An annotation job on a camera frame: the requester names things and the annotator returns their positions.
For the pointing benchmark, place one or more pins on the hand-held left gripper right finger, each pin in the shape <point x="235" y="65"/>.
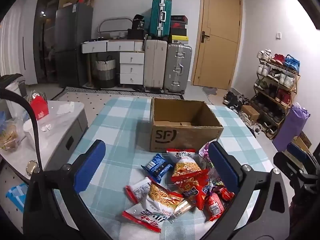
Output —
<point x="223" y="166"/>

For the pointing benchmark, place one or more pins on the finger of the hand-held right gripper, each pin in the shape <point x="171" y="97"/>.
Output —
<point x="283" y="163"/>
<point x="297" y="152"/>

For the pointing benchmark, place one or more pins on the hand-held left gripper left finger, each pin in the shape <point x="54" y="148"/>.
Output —
<point x="90" y="165"/>

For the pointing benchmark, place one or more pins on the dark purple snack packet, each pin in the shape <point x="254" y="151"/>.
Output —
<point x="215" y="181"/>

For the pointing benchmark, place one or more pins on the purple candy bag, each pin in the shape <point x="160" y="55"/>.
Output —
<point x="203" y="155"/>

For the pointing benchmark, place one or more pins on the small red snack packet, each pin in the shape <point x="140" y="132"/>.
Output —
<point x="226" y="194"/>

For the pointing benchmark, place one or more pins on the red snack bag blue label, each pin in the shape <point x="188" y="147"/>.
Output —
<point x="195" y="190"/>

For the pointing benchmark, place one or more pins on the red instant noodle packet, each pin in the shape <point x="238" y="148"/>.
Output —
<point x="213" y="206"/>

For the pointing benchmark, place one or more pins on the white red snack packet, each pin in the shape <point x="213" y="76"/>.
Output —
<point x="142" y="217"/>
<point x="135" y="191"/>

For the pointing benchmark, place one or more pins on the yellow snack packet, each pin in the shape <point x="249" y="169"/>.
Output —
<point x="183" y="207"/>

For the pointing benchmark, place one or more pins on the brown cardboard box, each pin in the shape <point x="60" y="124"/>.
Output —
<point x="175" y="135"/>

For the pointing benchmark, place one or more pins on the blue snack packet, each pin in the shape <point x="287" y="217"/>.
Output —
<point x="157" y="167"/>

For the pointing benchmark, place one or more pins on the purple paper bag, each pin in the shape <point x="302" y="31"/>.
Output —
<point x="291" y="127"/>

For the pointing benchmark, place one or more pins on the grey white coffee table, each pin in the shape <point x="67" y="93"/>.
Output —
<point x="62" y="127"/>

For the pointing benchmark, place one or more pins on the round metal compact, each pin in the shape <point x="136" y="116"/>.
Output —
<point x="31" y="167"/>

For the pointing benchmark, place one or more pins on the small cardboard box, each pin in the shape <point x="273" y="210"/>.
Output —
<point x="251" y="113"/>

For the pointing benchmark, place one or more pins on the pile of floor shoes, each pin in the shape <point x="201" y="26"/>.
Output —
<point x="233" y="100"/>

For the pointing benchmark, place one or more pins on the shoe rack with shoes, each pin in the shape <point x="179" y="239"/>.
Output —
<point x="283" y="78"/>

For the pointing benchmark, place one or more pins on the striped rug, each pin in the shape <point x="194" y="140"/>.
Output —
<point x="112" y="93"/>

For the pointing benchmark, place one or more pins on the grey door mat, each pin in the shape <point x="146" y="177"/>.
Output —
<point x="210" y="91"/>

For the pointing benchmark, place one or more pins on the blue white plastic bag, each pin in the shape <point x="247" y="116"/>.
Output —
<point x="16" y="196"/>

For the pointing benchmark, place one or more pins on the clear plastic food bag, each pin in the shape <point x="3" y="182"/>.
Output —
<point x="10" y="136"/>

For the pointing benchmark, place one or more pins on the grey white laundry basket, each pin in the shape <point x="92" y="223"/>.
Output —
<point x="105" y="72"/>

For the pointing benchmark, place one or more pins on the white grey appliance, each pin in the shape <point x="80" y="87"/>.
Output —
<point x="16" y="86"/>

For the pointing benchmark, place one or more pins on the white desk with drawers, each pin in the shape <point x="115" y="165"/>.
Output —
<point x="131" y="65"/>

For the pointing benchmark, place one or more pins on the silver suitcase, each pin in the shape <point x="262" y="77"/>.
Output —
<point x="177" y="67"/>

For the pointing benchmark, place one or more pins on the cream suitcase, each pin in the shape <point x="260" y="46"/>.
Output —
<point x="155" y="65"/>

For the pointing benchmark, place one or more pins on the grey refrigerator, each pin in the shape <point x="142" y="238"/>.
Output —
<point x="72" y="42"/>

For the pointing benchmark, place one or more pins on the tan wooden door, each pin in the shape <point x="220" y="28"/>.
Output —
<point x="220" y="42"/>

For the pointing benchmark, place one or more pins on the plain black shoe box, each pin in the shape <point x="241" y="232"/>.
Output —
<point x="178" y="32"/>

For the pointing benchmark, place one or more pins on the dark tall cabinet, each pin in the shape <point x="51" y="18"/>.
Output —
<point x="45" y="30"/>

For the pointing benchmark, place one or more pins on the white curtain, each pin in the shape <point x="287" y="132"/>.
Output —
<point x="12" y="42"/>

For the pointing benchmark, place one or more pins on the arched mirror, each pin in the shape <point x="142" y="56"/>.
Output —
<point x="115" y="19"/>

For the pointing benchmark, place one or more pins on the black red shoe box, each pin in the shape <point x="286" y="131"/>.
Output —
<point x="178" y="25"/>

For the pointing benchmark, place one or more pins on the black bag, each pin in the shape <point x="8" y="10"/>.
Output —
<point x="138" y="22"/>

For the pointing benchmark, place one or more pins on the teal suitcase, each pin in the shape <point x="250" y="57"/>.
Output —
<point x="160" y="17"/>

